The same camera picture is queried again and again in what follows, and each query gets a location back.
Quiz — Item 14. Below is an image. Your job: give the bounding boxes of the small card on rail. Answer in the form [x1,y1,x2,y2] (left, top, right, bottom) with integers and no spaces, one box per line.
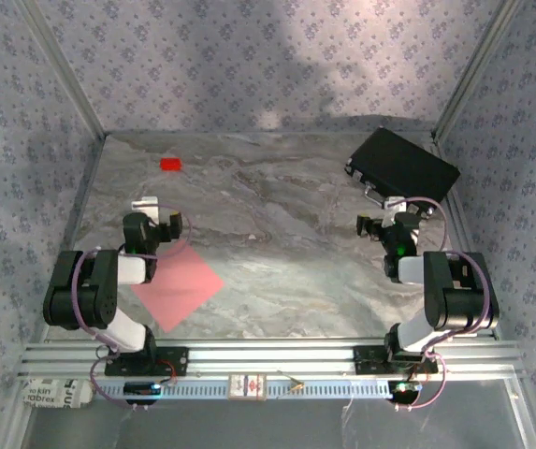
[227,371,268,402]

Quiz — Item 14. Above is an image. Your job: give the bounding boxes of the aluminium frame post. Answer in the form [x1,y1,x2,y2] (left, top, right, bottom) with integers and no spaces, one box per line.
[14,0,109,139]
[430,0,526,141]

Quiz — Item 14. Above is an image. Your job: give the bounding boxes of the small brass clip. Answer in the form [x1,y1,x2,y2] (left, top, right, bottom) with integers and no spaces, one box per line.
[276,369,305,398]

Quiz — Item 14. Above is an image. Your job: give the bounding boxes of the aluminium table side rail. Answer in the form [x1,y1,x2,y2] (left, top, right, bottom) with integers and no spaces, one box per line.
[37,135,108,342]
[435,138,500,340]

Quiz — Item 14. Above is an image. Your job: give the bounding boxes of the slotted grey cable duct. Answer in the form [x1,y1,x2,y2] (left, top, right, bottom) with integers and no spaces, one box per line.
[92,379,398,401]

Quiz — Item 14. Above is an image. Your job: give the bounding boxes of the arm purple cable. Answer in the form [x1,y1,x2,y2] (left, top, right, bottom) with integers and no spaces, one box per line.
[71,205,194,413]
[396,197,494,413]

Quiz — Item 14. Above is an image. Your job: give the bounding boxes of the aluminium mounting rail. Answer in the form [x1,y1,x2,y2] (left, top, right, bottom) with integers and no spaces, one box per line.
[18,340,526,380]

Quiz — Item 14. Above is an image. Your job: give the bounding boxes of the right black controller board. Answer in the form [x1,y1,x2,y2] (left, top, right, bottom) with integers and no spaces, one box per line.
[387,379,424,404]

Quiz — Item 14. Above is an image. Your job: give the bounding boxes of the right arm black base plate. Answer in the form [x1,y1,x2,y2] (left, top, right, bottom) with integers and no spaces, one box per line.
[352,344,440,376]

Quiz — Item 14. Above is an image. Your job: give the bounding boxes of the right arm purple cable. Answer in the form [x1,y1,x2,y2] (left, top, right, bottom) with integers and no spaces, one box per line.
[396,197,494,413]

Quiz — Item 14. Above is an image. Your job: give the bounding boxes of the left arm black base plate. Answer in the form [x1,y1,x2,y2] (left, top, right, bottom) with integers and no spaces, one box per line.
[103,345,190,378]

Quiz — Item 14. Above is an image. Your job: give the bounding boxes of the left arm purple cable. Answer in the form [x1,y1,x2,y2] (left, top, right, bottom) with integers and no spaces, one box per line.
[71,205,194,413]

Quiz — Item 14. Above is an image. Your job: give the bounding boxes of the grey flat panel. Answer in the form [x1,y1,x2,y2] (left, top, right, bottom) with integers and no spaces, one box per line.
[23,399,530,449]

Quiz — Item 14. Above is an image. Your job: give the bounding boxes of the left black controller board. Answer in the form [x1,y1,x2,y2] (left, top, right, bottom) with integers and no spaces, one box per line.
[123,381,164,404]

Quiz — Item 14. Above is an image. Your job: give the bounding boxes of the black controller board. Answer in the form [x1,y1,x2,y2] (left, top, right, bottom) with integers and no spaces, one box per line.
[387,379,424,404]
[123,381,164,404]

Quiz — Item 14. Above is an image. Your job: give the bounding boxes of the pink square paper sheet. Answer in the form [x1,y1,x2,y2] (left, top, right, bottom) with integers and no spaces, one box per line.
[129,245,226,335]

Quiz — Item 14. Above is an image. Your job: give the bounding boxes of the white label tag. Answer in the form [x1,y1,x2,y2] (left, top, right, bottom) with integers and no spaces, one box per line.
[20,377,94,411]

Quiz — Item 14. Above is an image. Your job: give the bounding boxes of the black case with metal handle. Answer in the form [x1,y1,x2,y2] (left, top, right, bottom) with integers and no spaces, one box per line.
[344,126,461,220]

